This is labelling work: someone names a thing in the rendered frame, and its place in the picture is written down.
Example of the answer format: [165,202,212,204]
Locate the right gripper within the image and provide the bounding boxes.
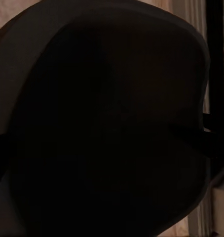
[168,113,224,166]

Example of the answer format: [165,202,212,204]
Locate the cauldron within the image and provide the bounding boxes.
[0,0,211,237]

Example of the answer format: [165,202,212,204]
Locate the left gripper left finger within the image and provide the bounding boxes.
[0,131,19,180]

